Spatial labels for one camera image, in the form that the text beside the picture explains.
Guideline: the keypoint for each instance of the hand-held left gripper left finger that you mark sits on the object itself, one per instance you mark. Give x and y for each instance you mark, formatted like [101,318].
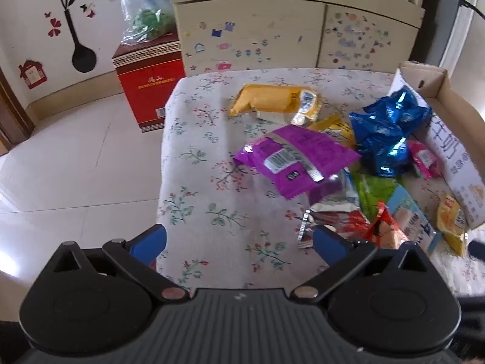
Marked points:
[149,244]

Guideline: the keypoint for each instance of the floral tablecloth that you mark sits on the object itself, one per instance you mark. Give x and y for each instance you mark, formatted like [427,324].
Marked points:
[212,167]

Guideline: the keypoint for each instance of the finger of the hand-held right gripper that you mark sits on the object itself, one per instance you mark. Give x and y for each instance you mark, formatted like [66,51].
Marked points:
[477,249]

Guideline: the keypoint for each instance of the red carton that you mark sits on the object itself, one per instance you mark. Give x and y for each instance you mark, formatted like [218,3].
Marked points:
[147,91]

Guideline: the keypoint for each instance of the large yellow snack packet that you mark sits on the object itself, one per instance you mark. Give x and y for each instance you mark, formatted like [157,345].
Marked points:
[265,100]

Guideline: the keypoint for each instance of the cardboard box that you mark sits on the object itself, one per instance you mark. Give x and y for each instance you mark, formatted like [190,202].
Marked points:
[454,148]

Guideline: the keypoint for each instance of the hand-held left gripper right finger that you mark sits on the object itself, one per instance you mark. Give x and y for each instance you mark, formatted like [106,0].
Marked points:
[329,246]

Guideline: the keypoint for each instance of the orange red snack packet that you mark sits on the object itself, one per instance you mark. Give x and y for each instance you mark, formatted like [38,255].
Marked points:
[352,225]

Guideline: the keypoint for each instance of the pink snack packet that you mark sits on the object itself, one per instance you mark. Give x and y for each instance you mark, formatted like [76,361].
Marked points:
[424,159]

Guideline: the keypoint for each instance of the white refrigerator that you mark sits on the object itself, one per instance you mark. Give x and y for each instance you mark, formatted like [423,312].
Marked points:
[466,45]

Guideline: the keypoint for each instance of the cream wooden cabinet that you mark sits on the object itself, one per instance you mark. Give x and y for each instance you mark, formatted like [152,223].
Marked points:
[250,34]

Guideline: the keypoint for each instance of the silver foil snack packet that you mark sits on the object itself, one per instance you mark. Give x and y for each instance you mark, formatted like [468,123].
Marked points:
[337,193]

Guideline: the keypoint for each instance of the clear plastic bag of greens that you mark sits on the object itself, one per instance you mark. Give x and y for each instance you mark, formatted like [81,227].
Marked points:
[147,19]

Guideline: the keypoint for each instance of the green snack packet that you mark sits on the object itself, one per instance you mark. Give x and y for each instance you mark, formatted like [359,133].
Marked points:
[373,193]

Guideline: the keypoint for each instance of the light blue snack packet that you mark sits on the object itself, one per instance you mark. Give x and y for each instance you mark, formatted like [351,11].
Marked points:
[413,216]

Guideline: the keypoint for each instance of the purple snack packet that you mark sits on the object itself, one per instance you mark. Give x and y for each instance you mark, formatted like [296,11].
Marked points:
[303,151]

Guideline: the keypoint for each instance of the brown wooden door frame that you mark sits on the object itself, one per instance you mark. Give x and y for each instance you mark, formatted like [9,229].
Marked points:
[11,117]

